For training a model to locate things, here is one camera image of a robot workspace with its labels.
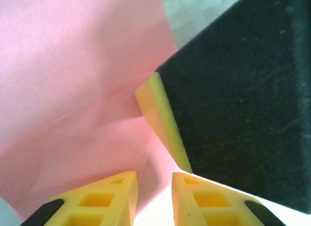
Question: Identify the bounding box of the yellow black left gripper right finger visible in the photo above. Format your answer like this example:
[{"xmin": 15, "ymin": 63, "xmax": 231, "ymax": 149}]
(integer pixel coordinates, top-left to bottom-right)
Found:
[{"xmin": 172, "ymin": 172, "xmax": 287, "ymax": 226}]

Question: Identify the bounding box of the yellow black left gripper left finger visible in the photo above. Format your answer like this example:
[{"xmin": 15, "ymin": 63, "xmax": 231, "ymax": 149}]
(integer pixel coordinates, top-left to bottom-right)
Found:
[{"xmin": 19, "ymin": 171, "xmax": 139, "ymax": 226}]

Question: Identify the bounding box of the pink paper sheet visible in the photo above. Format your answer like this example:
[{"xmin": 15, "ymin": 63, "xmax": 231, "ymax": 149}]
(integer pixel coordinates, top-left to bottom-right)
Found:
[{"xmin": 0, "ymin": 0, "xmax": 194, "ymax": 226}]

